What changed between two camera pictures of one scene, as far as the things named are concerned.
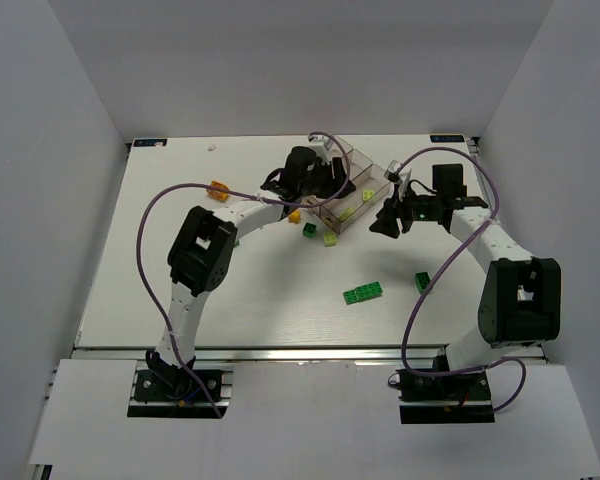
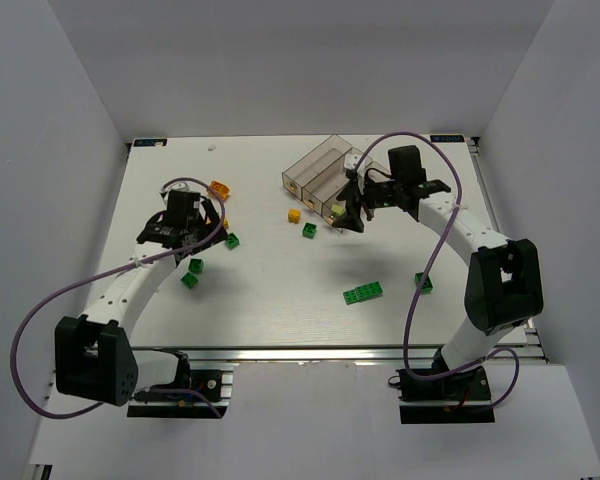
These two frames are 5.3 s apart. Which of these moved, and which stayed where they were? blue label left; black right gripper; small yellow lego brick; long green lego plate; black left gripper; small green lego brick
Moved: black left gripper; black right gripper
Stayed: blue label left; long green lego plate; small yellow lego brick; small green lego brick
